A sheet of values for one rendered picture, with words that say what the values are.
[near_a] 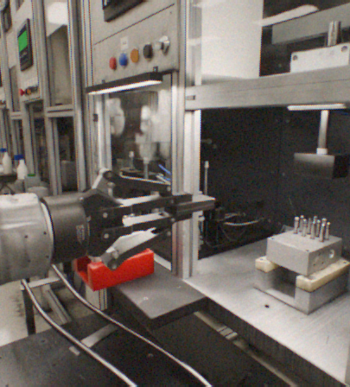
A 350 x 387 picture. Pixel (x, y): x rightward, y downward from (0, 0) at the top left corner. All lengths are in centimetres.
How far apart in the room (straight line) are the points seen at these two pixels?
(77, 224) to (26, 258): 6
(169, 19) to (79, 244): 51
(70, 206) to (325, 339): 47
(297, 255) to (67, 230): 46
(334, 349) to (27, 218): 50
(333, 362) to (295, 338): 7
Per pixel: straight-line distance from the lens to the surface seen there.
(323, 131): 70
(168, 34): 72
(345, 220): 96
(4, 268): 33
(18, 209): 34
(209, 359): 110
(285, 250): 68
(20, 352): 100
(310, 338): 63
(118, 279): 75
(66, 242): 35
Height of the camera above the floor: 127
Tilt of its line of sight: 13 degrees down
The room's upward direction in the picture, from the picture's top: straight up
